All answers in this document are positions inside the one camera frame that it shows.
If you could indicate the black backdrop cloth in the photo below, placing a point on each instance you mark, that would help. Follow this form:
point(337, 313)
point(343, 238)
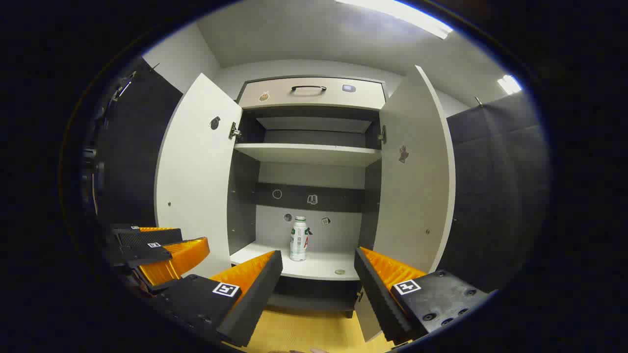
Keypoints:
point(137, 147)

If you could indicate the white cabinet shelf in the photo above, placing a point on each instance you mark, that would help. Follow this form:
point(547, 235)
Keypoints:
point(309, 153)
point(319, 267)

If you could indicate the metal door hinge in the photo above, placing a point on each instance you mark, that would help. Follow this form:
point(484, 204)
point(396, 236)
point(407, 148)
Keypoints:
point(382, 135)
point(233, 131)

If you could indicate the white plastic bottle green label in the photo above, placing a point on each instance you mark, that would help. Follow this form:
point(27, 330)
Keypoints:
point(298, 240)

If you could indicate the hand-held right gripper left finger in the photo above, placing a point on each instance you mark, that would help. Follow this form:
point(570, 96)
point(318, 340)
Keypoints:
point(255, 299)

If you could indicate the beige cabinet drawer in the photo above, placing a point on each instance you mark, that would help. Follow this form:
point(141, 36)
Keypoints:
point(314, 98)

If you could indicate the small ceiling light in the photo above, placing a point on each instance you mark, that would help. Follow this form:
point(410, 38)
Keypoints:
point(509, 84)

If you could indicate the grey and white cabinet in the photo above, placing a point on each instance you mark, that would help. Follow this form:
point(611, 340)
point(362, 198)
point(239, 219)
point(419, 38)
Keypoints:
point(314, 198)

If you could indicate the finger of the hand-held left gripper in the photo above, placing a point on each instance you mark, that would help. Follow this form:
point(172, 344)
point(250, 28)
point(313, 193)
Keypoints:
point(176, 260)
point(147, 238)

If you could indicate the black cloth clip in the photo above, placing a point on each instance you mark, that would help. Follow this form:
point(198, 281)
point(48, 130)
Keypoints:
point(478, 101)
point(154, 67)

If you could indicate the long ceiling light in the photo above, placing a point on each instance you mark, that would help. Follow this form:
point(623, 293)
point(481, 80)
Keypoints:
point(407, 14)

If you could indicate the white cabinet door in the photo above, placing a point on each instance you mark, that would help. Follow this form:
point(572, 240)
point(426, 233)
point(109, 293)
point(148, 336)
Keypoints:
point(417, 196)
point(196, 171)

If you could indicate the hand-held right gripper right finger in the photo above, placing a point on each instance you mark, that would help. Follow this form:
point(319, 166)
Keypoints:
point(375, 294)

